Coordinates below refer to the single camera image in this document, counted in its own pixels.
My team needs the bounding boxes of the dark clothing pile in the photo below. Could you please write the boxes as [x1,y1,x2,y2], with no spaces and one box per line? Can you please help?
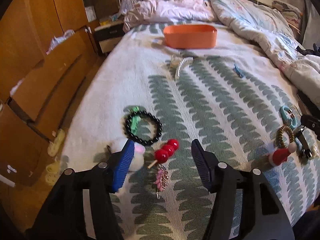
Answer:
[296,43,320,56]

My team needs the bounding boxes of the red berry hair stick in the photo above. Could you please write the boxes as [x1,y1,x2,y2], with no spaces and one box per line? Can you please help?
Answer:
[148,139,180,169]

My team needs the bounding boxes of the dark white nightstand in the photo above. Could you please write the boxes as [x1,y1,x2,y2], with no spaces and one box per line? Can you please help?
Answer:
[93,20,125,55]

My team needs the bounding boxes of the white leaf pattern bedspread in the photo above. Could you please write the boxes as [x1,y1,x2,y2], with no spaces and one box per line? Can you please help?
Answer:
[61,23,319,239]

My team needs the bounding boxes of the black bead bracelet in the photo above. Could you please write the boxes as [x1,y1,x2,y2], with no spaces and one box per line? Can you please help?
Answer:
[124,109,163,146]

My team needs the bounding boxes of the pearl clear hair claw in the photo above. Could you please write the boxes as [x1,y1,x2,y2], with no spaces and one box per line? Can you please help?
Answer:
[170,55,194,80]

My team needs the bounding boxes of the cream slipper near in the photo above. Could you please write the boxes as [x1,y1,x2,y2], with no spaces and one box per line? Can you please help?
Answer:
[44,160,60,186]

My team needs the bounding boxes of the cream slipper far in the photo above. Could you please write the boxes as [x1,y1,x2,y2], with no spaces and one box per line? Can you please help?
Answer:
[47,129,66,157]

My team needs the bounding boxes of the white pink crumpled blanket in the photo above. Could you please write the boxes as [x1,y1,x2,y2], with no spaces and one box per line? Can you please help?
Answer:
[123,0,219,33]

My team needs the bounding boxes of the white fluffy bunny pompom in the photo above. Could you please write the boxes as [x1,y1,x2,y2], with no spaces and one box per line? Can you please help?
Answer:
[107,137,147,172]

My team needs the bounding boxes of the red santa hat clip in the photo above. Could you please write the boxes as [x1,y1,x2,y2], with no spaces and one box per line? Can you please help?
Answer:
[268,142,297,166]

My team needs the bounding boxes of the cartoon print duvet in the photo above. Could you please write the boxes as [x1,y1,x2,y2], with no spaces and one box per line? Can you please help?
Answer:
[210,0,319,106]

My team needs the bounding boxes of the orange plastic basket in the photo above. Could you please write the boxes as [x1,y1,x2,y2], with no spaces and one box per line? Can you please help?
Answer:
[163,24,217,49]

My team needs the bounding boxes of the light blue silicone bracelet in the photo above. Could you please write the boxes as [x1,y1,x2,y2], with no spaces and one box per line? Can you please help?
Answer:
[279,105,298,131]

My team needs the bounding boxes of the wooden wardrobe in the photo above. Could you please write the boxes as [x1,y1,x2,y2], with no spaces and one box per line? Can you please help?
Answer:
[1,0,99,186]

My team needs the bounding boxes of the brown spiral hair tie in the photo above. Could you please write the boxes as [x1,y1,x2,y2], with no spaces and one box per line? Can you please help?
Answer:
[275,125,296,149]

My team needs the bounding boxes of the plastic bag in drawer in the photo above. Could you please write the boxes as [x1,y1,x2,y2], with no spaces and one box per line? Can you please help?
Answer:
[46,29,75,55]

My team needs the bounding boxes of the blue hair clip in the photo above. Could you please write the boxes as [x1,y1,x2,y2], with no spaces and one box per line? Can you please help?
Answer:
[233,63,245,78]

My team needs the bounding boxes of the green hair tie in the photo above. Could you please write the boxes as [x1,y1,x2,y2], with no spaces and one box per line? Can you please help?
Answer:
[129,106,141,136]

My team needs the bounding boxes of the cream slipper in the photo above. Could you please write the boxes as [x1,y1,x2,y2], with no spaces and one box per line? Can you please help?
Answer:
[44,160,60,186]
[47,129,66,157]

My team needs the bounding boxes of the pink charm keychain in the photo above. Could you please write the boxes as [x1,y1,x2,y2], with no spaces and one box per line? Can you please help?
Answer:
[154,165,169,199]

